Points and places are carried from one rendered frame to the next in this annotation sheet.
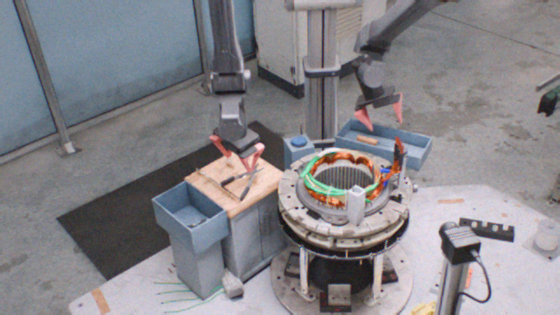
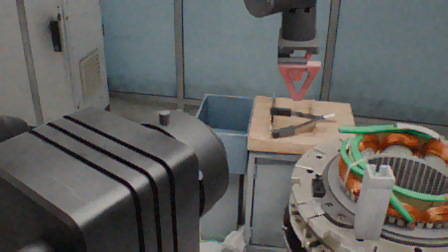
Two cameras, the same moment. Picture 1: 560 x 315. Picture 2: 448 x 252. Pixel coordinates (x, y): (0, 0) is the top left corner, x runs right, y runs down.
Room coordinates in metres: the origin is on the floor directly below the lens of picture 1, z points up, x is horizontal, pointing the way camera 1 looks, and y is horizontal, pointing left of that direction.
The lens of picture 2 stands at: (0.61, -0.36, 1.45)
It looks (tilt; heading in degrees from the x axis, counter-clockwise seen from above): 28 degrees down; 49
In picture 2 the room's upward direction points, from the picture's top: 1 degrees clockwise
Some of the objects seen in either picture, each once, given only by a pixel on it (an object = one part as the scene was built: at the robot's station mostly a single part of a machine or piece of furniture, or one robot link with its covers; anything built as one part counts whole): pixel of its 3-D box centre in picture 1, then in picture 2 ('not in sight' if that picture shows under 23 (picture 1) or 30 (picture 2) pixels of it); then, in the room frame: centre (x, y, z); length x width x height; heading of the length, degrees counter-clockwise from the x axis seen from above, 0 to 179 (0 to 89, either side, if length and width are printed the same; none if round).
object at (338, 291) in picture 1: (339, 292); not in sight; (1.01, -0.15, 0.85); 0.06 x 0.04 x 0.05; 86
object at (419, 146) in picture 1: (380, 176); not in sight; (1.37, -0.31, 0.92); 0.25 x 0.11 x 0.28; 60
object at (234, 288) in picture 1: (231, 282); (238, 242); (1.10, 0.13, 0.80); 0.10 x 0.05 x 0.04; 22
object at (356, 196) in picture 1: (356, 206); (373, 203); (1.01, -0.18, 1.14); 0.03 x 0.03 x 0.09; 44
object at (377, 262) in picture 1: (376, 269); not in sight; (1.02, -0.24, 0.91); 0.02 x 0.02 x 0.21
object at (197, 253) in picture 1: (195, 244); (223, 173); (1.13, 0.22, 0.92); 0.17 x 0.11 x 0.28; 41
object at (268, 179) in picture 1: (236, 179); (303, 124); (1.23, 0.10, 1.05); 0.20 x 0.19 x 0.02; 131
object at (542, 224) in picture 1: (548, 235); not in sight; (1.19, -0.75, 0.82); 0.06 x 0.06 x 0.07
